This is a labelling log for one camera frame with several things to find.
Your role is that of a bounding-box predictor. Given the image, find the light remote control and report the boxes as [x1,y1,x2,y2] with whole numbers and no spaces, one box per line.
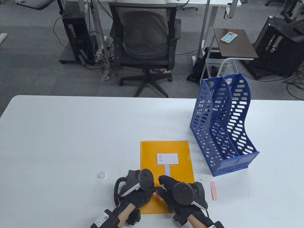
[220,32,238,44]

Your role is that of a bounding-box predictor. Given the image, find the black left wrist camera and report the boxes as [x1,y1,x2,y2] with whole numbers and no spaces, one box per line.
[90,209,120,228]

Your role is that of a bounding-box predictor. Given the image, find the person's right forearm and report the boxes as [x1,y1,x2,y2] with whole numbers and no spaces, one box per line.
[173,210,214,228]

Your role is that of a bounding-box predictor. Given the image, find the white paper label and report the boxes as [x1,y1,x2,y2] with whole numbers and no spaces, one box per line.
[157,153,179,165]

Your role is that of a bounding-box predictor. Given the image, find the person's right hand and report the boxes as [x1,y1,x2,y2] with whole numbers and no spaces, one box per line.
[155,175,209,214]

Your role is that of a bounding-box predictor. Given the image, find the person's left hand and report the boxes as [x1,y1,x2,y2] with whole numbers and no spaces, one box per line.
[115,169,156,210]

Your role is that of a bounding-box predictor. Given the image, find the black mesh office chair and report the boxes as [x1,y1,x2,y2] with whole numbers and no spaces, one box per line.
[109,3,182,98]

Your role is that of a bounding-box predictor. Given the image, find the black equipment cart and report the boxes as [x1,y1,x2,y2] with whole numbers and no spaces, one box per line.
[247,15,304,80]

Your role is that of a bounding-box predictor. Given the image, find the blue plastic file rack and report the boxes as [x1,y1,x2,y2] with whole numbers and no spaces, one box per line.
[190,73,260,177]

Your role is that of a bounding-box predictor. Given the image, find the white background desk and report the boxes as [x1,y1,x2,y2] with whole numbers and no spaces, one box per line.
[177,0,241,71]

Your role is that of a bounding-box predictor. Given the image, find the person's left forearm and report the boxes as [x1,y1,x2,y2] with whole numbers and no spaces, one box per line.
[116,204,137,228]

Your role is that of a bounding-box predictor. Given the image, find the orange L-shaped folder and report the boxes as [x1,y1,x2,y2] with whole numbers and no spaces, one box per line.
[140,141,195,215]

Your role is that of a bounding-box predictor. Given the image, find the black computer tower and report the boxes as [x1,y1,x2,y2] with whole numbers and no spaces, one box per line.
[61,11,98,65]

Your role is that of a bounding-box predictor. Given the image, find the translucent white storage bin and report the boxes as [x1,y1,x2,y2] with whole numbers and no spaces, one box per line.
[205,58,239,79]

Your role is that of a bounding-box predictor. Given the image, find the dark keyboard tray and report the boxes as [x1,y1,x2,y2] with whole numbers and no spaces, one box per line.
[14,0,57,10]

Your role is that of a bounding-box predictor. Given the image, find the brown side table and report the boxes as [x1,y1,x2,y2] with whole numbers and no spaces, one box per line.
[201,28,259,82]

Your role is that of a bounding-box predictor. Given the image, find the black right hand controller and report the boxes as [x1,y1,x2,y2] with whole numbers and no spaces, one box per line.
[172,182,209,210]

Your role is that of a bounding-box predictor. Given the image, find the grey metal desk frame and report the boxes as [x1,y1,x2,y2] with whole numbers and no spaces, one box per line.
[78,0,112,81]

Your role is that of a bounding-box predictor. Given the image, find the black bag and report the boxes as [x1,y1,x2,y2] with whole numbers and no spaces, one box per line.
[186,47,222,83]

